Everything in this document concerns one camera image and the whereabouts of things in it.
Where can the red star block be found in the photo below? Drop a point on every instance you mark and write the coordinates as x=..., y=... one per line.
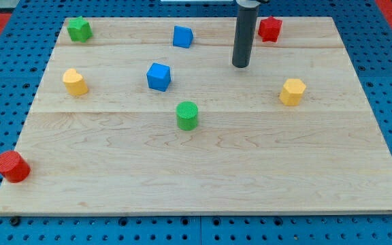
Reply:
x=269, y=29

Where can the blue wedge block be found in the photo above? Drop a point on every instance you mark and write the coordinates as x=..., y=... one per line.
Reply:
x=183, y=37

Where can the yellow hexagon block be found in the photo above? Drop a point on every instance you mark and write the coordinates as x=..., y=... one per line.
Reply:
x=292, y=92

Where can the light wooden board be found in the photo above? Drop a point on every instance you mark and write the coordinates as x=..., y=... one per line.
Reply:
x=117, y=150

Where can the yellow heart block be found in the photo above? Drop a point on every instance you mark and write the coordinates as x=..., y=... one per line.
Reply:
x=74, y=82

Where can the blue cube block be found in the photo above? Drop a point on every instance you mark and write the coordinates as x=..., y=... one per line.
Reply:
x=158, y=77

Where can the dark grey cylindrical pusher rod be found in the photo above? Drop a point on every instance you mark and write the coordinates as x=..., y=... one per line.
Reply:
x=244, y=32

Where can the green star block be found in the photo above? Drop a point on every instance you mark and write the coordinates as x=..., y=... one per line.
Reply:
x=79, y=29

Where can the green cylinder block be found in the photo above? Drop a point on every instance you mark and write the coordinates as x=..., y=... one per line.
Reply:
x=187, y=115

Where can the red cylinder block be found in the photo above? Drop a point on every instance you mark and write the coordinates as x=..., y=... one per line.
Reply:
x=13, y=167

